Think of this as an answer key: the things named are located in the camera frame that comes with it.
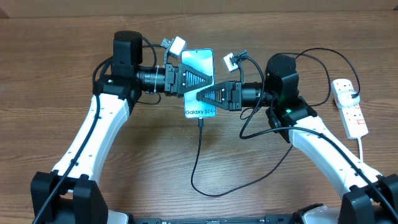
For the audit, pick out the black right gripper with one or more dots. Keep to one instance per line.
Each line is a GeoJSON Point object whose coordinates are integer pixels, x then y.
{"type": "Point", "coordinates": [229, 98]}

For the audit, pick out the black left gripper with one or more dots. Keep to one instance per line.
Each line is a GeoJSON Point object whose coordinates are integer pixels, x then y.
{"type": "Point", "coordinates": [176, 80]}

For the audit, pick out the blue Galaxy smartphone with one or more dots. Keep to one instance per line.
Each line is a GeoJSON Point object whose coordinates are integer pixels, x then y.
{"type": "Point", "coordinates": [201, 60]}

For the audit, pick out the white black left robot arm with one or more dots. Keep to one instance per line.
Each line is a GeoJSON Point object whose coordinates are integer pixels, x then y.
{"type": "Point", "coordinates": [70, 193]}

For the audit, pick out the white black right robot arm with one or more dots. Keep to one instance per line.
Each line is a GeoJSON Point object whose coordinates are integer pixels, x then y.
{"type": "Point", "coordinates": [366, 195]}

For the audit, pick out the white charger plug adapter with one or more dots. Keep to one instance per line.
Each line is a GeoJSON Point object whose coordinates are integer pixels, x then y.
{"type": "Point", "coordinates": [347, 98]}

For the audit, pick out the white power strip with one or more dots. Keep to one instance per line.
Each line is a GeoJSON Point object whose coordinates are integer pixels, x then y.
{"type": "Point", "coordinates": [351, 117]}

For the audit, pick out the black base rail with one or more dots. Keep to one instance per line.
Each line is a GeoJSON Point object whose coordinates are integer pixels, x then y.
{"type": "Point", "coordinates": [267, 219]}

